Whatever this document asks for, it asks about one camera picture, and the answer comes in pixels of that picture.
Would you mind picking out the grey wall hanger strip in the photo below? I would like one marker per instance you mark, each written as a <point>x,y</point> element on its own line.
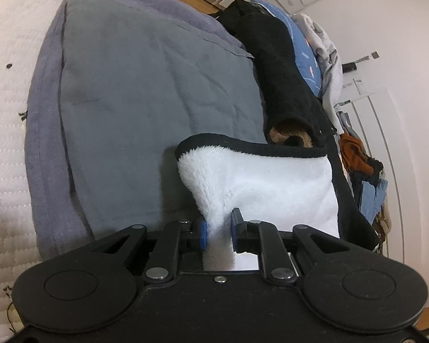
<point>363,59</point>

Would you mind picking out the purple grey bed sheet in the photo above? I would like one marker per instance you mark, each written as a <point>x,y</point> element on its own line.
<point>46,150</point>

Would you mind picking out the light grey hoodie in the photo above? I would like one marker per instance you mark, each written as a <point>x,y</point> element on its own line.
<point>329,57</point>

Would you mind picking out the black coat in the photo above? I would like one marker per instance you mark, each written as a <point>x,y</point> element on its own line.
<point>275,68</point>

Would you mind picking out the rust brown sweater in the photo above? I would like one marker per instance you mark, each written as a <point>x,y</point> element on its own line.
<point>354,153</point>

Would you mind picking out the black garment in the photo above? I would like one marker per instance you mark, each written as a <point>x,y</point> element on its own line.
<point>375,166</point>

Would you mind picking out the beige folded clothes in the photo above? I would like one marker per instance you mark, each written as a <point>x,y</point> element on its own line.
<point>384,225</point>

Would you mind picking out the white headboard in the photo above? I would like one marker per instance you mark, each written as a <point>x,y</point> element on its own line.
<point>379,121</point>

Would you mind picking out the blue printed pillow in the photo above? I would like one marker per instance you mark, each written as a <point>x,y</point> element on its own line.
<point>304,53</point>

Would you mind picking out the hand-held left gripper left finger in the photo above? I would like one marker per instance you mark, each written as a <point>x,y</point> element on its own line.
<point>203,235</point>

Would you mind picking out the white quilted mattress cover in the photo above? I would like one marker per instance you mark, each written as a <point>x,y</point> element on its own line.
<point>7,96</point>

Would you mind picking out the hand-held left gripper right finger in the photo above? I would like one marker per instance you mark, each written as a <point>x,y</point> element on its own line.
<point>236,234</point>

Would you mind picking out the white printed fleece blanket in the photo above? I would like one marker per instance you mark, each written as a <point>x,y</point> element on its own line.
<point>257,182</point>

